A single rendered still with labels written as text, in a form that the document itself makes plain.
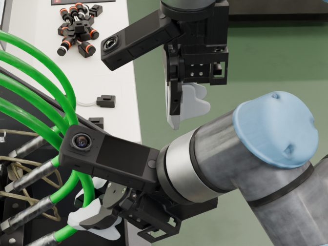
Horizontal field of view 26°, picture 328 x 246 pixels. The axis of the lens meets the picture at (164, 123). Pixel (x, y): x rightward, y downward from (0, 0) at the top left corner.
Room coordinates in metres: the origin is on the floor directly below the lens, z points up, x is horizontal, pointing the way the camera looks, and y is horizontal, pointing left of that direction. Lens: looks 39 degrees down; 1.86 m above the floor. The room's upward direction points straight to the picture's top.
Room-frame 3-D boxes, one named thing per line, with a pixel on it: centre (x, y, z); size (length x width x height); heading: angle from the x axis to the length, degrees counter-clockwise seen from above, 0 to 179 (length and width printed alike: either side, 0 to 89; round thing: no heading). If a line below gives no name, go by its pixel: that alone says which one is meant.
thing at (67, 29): (1.40, 0.19, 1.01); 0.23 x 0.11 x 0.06; 5
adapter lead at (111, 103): (1.14, 0.16, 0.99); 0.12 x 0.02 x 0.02; 86
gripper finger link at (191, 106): (0.78, -0.04, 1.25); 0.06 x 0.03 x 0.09; 95
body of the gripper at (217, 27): (0.80, -0.04, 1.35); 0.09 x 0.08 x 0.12; 95
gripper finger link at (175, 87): (0.78, -0.01, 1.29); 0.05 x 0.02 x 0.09; 5
